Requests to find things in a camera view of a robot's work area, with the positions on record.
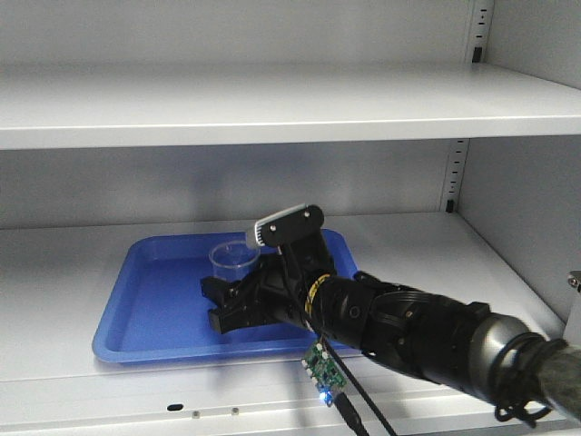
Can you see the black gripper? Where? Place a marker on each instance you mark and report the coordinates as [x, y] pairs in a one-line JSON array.
[[278, 290]]

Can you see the clear glass beaker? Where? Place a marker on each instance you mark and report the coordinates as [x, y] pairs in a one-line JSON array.
[[233, 260]]

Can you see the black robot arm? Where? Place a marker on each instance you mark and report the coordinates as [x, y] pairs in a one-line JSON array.
[[467, 347]]

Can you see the grey cabinet shelf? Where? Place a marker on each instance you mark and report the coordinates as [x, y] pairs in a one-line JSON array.
[[95, 106]]

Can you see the blue plastic tray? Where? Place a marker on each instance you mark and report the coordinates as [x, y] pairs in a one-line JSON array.
[[157, 313]]

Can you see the green circuit board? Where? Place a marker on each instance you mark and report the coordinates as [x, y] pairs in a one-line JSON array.
[[323, 372]]

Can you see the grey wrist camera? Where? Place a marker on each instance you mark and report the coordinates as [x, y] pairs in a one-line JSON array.
[[285, 226]]

